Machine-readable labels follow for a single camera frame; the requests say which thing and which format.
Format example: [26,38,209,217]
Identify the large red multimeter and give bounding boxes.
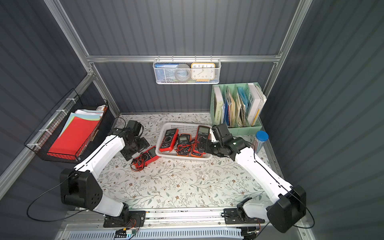
[159,129,179,152]

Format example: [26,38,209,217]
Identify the small black multimeter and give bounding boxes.
[176,134,192,157]

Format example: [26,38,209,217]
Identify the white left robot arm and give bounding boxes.
[60,128,150,219]

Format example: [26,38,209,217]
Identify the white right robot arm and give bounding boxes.
[207,138,309,233]

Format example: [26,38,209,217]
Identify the white plastic basket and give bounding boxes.
[156,122,213,161]

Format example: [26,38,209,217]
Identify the blue box in basket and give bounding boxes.
[154,63,179,84]

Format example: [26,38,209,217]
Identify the blue-lid clear pencil jar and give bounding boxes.
[253,131,269,153]

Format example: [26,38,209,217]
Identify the green desk file organizer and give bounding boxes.
[210,83,267,136]

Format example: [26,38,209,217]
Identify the red paper folder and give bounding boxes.
[47,117,100,160]

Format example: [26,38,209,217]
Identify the yellow white alarm clock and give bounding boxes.
[191,63,216,82]

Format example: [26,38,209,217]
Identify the grey tape roll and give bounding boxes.
[174,64,191,82]

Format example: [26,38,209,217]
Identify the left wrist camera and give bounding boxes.
[126,120,144,137]

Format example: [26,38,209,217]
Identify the black wire wall basket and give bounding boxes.
[25,95,113,164]

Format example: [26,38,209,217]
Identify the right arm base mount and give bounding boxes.
[221,208,265,225]

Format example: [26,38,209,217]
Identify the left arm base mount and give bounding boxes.
[103,211,146,228]

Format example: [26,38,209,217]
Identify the white wire wall basket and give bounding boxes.
[153,58,222,85]

